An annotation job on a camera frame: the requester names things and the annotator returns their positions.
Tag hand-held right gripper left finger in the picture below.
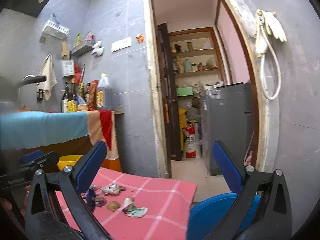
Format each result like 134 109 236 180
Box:
24 141 113 240

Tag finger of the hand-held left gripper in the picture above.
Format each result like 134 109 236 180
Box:
21 151 60 174
19 150 44 164

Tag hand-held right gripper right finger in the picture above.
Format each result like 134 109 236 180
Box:
212 141 293 240

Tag yellow plastic bowl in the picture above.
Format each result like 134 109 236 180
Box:
56 155 84 172

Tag silver foil wrapper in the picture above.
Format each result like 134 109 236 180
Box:
101 184 120 196

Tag purple foil wrapper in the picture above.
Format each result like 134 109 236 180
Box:
85 189 97 212

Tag white torn paper scrap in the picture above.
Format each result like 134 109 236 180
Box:
121 197 135 212

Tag printed wrapper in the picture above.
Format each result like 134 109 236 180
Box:
124 206 148 217

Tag orange container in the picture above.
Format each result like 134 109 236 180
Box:
101 159 122 172

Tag blue cloth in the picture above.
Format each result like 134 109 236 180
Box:
0 111 88 150

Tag grey refrigerator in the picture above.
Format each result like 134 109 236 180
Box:
205 82 254 177

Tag orange and red cloth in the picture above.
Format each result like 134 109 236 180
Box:
86 110 119 160

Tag white and red sack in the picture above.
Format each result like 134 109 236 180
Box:
182 122 202 158

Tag yellow sack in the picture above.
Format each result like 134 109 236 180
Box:
178 107 190 155

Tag dark bottle white label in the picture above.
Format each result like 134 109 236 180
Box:
61 82 71 113

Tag dark bottle yellow label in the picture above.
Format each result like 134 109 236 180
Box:
67 78 78 113

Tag orange snack packet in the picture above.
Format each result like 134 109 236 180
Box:
87 80 99 110

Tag dark wooden door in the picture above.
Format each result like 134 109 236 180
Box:
157 22 183 161

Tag large oil jug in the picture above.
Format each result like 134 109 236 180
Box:
96 72 110 109

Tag pink checked mat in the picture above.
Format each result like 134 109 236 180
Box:
54 166 198 240

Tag beige hanging towel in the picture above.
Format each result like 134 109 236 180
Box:
40 54 57 100

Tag green box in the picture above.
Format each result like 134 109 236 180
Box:
176 87 194 97

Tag red plastic bag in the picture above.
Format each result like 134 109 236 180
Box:
74 65 83 83

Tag metal utensil holder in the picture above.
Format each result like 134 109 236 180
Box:
61 59 75 78

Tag white plastic bags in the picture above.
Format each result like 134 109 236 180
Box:
91 41 104 56

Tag wooden shelf unit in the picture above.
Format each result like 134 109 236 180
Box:
169 27 225 85

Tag cream rubber gloves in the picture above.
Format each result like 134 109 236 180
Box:
255 9 287 42

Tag wooden door frame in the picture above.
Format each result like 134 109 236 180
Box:
143 0 270 179

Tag black pan handle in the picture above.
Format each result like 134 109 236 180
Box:
22 76 47 87

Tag metal wall shelf basket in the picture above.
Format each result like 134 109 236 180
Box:
71 39 97 57

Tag white switch plate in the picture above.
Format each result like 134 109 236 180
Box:
111 37 132 52

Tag white shower hose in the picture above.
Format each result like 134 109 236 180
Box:
255 11 282 101

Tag white wall rack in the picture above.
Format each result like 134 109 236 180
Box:
41 14 69 40

